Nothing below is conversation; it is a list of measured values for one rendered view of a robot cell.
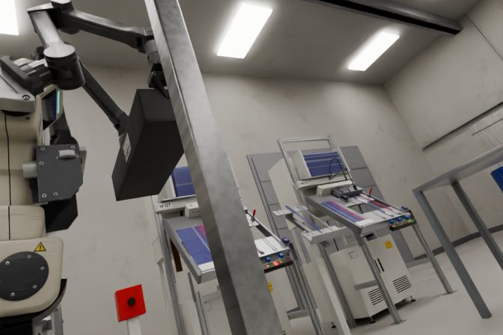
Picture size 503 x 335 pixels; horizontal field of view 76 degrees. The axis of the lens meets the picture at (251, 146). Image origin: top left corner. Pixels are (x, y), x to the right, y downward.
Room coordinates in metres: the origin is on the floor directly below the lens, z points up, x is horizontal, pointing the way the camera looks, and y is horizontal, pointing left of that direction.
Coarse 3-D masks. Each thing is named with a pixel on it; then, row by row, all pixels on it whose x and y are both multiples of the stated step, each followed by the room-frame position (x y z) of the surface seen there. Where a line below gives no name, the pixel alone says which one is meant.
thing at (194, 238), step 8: (176, 232) 2.32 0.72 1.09; (184, 232) 2.33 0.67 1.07; (192, 232) 2.35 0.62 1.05; (200, 232) 2.37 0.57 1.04; (184, 240) 2.26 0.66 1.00; (192, 240) 2.28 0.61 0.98; (200, 240) 2.30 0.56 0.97; (192, 248) 2.21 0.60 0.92; (200, 248) 2.22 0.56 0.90; (208, 248) 2.24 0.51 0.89; (192, 256) 2.15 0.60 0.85; (200, 256) 2.16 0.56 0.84; (208, 256) 2.18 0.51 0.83; (200, 264) 2.10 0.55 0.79; (208, 264) 2.12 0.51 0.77
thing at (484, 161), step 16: (480, 160) 1.82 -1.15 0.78; (496, 160) 2.01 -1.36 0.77; (448, 176) 2.00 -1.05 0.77; (464, 176) 2.27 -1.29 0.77; (416, 192) 2.21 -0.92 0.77; (464, 192) 2.42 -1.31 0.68; (432, 224) 2.22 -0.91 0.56; (480, 224) 2.41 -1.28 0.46; (448, 240) 2.21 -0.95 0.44; (448, 256) 2.23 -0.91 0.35; (496, 256) 2.43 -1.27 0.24; (464, 272) 2.20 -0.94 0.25; (480, 304) 2.20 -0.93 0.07
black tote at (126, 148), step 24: (144, 96) 0.74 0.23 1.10; (144, 120) 0.73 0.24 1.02; (168, 120) 0.77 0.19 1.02; (144, 144) 0.84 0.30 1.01; (168, 144) 0.90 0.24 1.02; (120, 168) 1.04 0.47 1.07; (144, 168) 1.00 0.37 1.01; (168, 168) 1.07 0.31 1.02; (120, 192) 1.12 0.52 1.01; (144, 192) 1.21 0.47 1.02
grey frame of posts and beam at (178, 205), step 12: (240, 192) 2.84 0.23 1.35; (156, 204) 2.41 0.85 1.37; (180, 204) 2.52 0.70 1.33; (156, 216) 2.43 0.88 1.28; (168, 264) 2.44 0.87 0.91; (168, 276) 2.43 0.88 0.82; (300, 276) 2.44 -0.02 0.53; (300, 288) 2.46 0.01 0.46; (312, 300) 2.46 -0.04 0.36; (180, 312) 2.45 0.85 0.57; (204, 312) 2.03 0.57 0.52; (312, 312) 2.44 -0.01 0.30; (180, 324) 2.44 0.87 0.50; (204, 324) 2.02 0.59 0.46
